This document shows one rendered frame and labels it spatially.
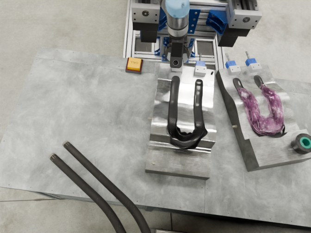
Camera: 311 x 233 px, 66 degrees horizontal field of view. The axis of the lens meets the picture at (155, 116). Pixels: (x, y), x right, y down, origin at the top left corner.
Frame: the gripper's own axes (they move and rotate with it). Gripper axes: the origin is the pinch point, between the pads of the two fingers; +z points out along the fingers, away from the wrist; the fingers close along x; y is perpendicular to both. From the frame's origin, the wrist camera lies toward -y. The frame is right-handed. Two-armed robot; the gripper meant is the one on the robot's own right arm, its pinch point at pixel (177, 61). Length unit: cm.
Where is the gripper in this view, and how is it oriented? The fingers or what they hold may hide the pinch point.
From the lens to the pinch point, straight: 110.6
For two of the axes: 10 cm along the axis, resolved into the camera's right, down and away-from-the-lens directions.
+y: 1.2, -9.5, 2.8
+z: 0.9, 2.9, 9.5
